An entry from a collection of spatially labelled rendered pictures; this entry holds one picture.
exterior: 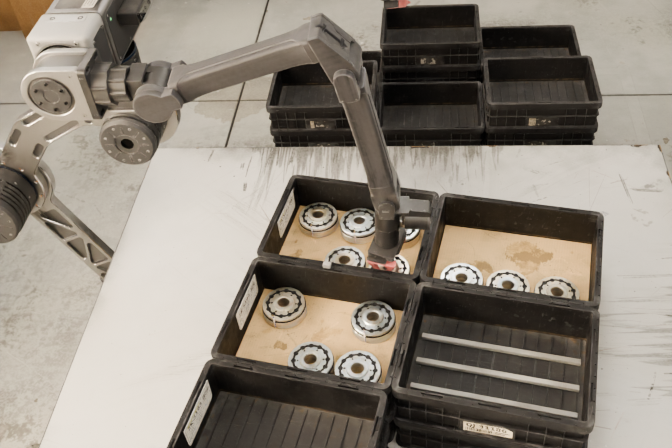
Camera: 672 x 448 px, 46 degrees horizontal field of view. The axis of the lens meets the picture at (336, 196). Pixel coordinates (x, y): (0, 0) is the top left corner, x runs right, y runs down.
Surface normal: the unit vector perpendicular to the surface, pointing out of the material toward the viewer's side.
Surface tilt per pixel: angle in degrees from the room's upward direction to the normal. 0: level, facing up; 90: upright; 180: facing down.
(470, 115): 0
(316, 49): 96
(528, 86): 0
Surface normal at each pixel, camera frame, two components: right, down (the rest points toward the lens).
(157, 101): -0.08, 0.76
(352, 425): -0.08, -0.72
